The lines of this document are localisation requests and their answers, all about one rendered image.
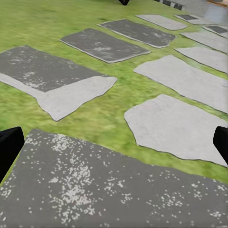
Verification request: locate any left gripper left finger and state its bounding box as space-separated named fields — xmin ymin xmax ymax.
xmin=0 ymin=127 xmax=25 ymax=184

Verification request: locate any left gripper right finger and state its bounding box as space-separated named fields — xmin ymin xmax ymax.
xmin=213 ymin=126 xmax=228 ymax=164

